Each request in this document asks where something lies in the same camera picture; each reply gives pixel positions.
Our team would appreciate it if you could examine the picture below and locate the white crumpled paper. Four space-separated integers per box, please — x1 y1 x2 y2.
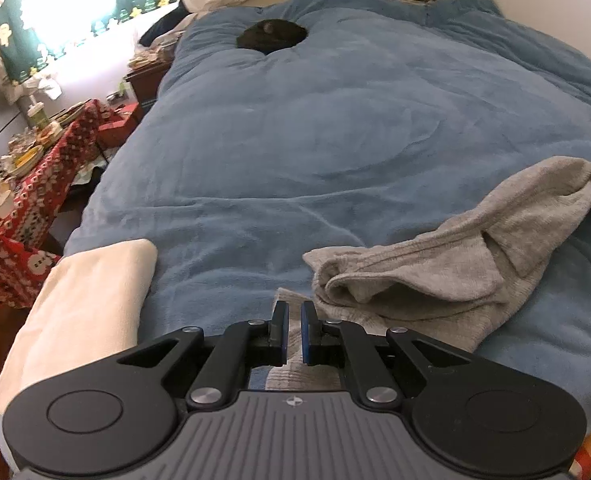
23 72 64 101

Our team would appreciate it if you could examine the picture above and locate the red patterned tablecloth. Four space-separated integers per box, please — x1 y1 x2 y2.
0 100 101 331

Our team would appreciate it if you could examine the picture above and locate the blue fleece blanket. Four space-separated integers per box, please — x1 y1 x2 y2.
63 0 591 428

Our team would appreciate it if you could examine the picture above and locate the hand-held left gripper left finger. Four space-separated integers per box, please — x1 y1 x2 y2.
117 301 290 412

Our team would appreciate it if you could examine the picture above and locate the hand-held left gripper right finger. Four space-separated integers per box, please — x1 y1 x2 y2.
300 301 477 414

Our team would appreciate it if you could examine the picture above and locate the white folded towel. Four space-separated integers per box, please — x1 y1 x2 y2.
0 239 159 413

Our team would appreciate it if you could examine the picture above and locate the plate of yellow food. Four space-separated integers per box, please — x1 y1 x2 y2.
8 145 44 171

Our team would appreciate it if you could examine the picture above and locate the red gift box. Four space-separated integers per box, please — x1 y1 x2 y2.
98 102 141 148

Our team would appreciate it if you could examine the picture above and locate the grey short-sleeved shirt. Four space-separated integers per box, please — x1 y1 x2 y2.
273 156 591 391

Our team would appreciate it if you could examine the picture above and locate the wooden nightstand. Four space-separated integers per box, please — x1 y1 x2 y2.
124 57 174 108

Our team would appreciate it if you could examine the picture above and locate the dish of food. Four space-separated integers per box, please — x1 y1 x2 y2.
56 102 89 123

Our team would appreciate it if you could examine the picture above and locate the dark navy cloth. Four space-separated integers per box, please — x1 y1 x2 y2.
140 2 196 46

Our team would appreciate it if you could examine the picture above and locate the black cloth bundle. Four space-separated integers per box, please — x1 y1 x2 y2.
236 19 309 56

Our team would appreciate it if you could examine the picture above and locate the green drink cup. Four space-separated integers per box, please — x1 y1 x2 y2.
26 100 51 131

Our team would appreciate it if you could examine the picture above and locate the pile of pale cloths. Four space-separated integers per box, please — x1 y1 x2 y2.
128 40 179 71

